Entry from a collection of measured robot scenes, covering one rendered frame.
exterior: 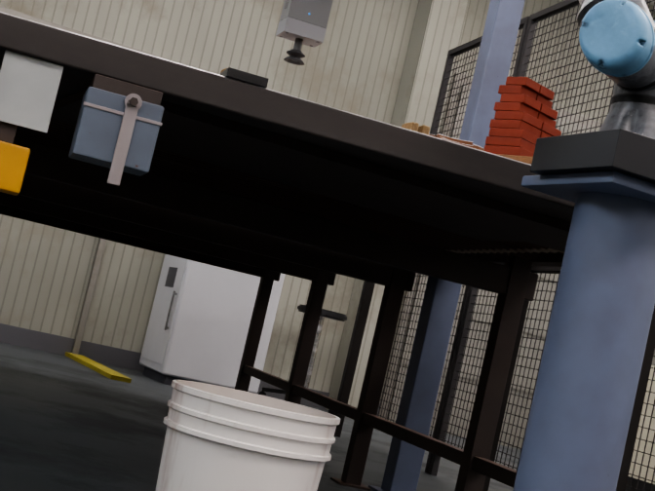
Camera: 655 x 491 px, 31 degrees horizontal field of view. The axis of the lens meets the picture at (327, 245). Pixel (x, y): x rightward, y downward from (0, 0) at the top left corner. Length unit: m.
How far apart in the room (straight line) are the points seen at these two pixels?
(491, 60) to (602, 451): 2.63
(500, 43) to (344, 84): 4.43
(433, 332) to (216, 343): 3.41
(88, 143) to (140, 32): 6.32
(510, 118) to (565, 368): 1.34
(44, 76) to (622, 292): 1.05
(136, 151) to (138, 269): 6.22
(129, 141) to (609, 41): 0.83
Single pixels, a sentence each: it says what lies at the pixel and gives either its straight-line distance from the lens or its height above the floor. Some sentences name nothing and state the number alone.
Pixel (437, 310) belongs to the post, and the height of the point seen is 0.69.
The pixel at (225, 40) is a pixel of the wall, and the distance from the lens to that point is 8.59.
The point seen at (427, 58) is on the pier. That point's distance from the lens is 8.96.
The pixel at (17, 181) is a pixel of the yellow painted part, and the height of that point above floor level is 0.64.
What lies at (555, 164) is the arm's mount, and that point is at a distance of 2.11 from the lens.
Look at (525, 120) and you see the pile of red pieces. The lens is 3.29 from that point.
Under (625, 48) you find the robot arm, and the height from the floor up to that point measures 1.07.
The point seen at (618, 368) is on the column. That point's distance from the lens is 2.09.
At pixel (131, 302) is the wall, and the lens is 8.32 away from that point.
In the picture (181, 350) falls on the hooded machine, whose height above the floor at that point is 0.23.
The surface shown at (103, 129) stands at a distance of 2.11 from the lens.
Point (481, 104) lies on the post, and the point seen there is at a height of 1.47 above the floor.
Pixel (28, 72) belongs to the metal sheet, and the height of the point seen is 0.83.
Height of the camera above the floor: 0.50
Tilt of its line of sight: 4 degrees up
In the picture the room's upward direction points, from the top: 13 degrees clockwise
